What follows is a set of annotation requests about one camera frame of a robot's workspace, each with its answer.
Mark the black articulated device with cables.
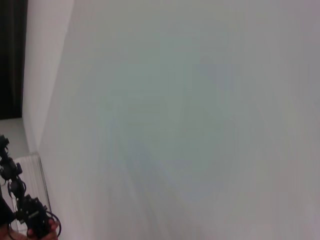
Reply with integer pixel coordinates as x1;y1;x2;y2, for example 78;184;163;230
0;134;62;239

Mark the bare person hand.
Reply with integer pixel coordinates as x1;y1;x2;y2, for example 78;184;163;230
6;219;60;240

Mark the dark curtain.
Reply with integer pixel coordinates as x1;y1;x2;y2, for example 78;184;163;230
0;0;29;120

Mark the white ribbed panel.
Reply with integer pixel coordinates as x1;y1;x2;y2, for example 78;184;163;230
0;151;52;232

